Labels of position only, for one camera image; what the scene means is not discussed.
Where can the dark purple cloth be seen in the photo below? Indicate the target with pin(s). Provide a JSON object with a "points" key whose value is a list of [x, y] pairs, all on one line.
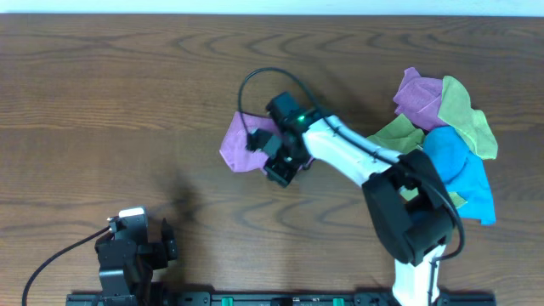
{"points": [[419, 99]]}

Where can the green cloth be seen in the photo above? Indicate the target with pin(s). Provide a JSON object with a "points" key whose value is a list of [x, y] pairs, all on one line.
{"points": [[457, 111]]}

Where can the light purple cloth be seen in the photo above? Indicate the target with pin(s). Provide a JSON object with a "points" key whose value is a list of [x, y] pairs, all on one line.
{"points": [[234, 146]]}

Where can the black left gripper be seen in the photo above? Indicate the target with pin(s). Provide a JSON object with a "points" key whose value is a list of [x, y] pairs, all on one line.
{"points": [[150, 247]]}

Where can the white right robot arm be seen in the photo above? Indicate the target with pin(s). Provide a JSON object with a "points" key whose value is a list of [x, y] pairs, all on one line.
{"points": [[410, 209]]}

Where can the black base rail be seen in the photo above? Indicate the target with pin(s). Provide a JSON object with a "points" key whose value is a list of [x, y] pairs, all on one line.
{"points": [[234, 299]]}

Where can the blue cloth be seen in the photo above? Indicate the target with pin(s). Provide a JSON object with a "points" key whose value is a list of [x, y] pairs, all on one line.
{"points": [[463, 174]]}

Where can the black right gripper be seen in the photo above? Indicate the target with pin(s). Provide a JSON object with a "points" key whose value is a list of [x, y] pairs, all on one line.
{"points": [[280, 159]]}

